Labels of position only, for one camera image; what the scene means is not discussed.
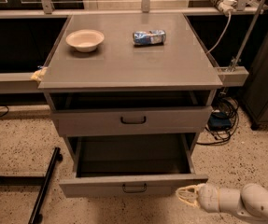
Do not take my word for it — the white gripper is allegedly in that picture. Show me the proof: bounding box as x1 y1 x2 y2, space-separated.
176 184 220 213

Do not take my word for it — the grey drawer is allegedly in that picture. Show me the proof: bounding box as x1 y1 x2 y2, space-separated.
49 91 212 137
60 134 208 197

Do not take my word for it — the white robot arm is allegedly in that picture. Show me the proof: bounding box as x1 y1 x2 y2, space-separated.
176 183 268 224

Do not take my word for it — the grey drawer cabinet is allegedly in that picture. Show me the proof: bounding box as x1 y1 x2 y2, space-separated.
39 13 222 145

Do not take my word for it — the blue box on floor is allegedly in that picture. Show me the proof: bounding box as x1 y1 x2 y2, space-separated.
208 112 232 131

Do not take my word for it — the black floor stand bar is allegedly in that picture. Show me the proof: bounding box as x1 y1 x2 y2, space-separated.
28 147 63 224

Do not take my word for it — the crushed blue can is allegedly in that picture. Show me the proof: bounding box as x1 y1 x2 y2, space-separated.
133 30 166 46

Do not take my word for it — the white bowl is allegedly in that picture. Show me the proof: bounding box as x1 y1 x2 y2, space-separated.
65 29 105 52

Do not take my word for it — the white power strip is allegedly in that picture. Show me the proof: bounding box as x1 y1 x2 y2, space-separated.
209 0 236 16

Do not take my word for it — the yellow tape scrap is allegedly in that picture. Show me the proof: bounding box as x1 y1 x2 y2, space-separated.
31 67 48 82

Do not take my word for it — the thin metal pole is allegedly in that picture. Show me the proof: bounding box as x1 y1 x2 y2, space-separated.
228 0 266 72

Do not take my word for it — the black cable bundle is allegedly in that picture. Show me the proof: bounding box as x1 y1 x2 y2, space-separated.
196 96 240 147

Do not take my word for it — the white power cable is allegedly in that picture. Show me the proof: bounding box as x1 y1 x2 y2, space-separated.
205 11 233 55

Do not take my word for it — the grey metal rail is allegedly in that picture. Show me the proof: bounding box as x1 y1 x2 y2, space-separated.
0 73 41 94

